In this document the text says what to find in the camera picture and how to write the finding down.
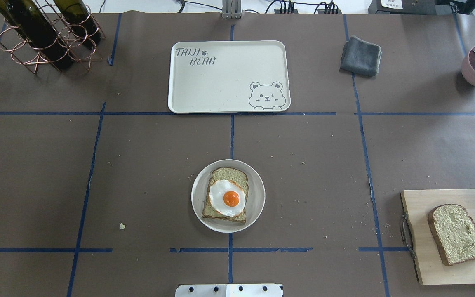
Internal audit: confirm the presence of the white round plate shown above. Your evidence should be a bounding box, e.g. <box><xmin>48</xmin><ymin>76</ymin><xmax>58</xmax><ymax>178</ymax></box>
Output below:
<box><xmin>191</xmin><ymin>159</ymin><xmax>266</xmax><ymax>233</ymax></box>

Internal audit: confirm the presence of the fried egg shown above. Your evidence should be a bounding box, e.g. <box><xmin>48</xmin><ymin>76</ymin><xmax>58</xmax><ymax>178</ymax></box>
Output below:
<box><xmin>209</xmin><ymin>180</ymin><xmax>246</xmax><ymax>217</ymax></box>

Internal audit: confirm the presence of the bread slice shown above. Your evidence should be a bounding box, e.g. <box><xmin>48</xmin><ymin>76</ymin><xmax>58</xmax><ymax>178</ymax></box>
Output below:
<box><xmin>202</xmin><ymin>167</ymin><xmax>249</xmax><ymax>224</ymax></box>
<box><xmin>427</xmin><ymin>204</ymin><xmax>475</xmax><ymax>266</ymax></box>

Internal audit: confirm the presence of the cream bear serving tray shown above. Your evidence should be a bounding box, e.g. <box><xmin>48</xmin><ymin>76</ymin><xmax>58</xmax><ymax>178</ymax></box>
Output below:
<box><xmin>168</xmin><ymin>40</ymin><xmax>292</xmax><ymax>113</ymax></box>

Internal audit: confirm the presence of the copper wire bottle rack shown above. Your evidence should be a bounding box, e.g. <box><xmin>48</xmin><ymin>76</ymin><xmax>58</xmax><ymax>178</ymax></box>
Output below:
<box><xmin>0</xmin><ymin>0</ymin><xmax>105</xmax><ymax>74</ymax></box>

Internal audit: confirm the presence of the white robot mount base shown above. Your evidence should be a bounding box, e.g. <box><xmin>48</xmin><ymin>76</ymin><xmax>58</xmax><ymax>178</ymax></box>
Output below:
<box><xmin>175</xmin><ymin>283</ymin><xmax>284</xmax><ymax>297</ymax></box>

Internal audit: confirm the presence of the dark green wine bottle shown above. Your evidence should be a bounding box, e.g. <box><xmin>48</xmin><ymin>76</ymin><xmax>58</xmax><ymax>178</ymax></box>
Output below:
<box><xmin>0</xmin><ymin>0</ymin><xmax>73</xmax><ymax>70</ymax></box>

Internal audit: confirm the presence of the grey folded cloth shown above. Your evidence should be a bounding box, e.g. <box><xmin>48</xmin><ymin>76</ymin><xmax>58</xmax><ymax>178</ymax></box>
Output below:
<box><xmin>340</xmin><ymin>35</ymin><xmax>381</xmax><ymax>77</ymax></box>

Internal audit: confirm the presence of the aluminium frame post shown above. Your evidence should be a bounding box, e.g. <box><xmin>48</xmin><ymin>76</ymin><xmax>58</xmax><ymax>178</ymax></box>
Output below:
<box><xmin>222</xmin><ymin>0</ymin><xmax>243</xmax><ymax>19</ymax></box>

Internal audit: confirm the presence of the wooden cutting board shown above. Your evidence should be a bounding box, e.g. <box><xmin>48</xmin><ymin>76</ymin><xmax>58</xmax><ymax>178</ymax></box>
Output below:
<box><xmin>401</xmin><ymin>189</ymin><xmax>475</xmax><ymax>285</ymax></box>

